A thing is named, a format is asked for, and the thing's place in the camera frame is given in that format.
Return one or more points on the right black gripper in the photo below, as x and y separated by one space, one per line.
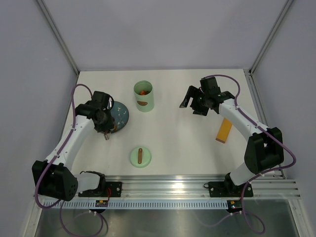
194 92

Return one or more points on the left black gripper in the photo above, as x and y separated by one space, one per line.
109 126

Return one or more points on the green cylindrical lunch container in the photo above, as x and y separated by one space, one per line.
144 103

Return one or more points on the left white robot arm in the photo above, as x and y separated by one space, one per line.
52 176

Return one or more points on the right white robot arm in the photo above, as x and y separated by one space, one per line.
264 145

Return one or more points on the orange rectangular box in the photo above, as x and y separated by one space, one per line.
224 131

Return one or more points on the dark teal plate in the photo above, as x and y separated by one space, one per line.
120 115

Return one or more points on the green round lid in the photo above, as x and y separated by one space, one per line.
140 157

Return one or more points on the right aluminium frame post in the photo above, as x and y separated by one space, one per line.
271 35

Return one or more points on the aluminium frame post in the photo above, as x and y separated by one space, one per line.
271 35
57 35

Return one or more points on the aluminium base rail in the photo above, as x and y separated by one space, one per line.
271 186

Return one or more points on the white slotted cable duct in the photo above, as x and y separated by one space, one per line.
82 203

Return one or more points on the left aluminium frame post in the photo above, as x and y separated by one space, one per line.
57 35

